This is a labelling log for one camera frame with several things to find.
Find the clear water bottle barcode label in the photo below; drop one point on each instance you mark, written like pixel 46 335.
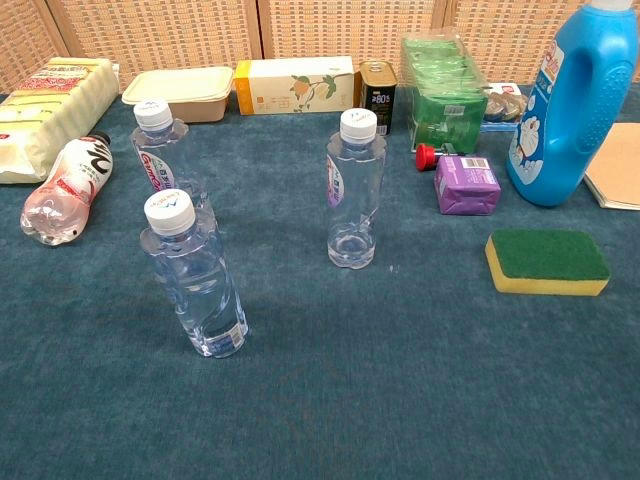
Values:
pixel 200 280

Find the blue carpet table cover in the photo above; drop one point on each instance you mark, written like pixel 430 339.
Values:
pixel 350 375

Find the clear box of green packets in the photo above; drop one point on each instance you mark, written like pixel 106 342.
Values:
pixel 440 100

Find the red push button switch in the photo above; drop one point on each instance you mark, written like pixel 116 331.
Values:
pixel 426 157

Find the beige lidded food container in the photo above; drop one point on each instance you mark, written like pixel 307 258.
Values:
pixel 195 95

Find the woven folding screen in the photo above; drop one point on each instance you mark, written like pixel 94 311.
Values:
pixel 350 25

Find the pink drink bottle black cap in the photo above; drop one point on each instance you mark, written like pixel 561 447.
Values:
pixel 70 185

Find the clear water bottle purple label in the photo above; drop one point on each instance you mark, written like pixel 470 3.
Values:
pixel 160 150
pixel 355 200

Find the pack of yellow sponges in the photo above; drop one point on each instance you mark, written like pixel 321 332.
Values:
pixel 50 110

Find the blue detergent bottle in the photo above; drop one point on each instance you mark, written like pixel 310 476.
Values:
pixel 555 165

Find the small purple box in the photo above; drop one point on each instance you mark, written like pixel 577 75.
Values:
pixel 465 185

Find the tan spiral notebook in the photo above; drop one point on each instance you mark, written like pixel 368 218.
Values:
pixel 617 165

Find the green yellow scrub sponge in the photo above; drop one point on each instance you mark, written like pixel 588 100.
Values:
pixel 547 255

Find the binder clips blister pack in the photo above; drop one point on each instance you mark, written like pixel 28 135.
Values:
pixel 505 107

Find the white orange tea box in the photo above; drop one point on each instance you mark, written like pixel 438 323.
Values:
pixel 280 85

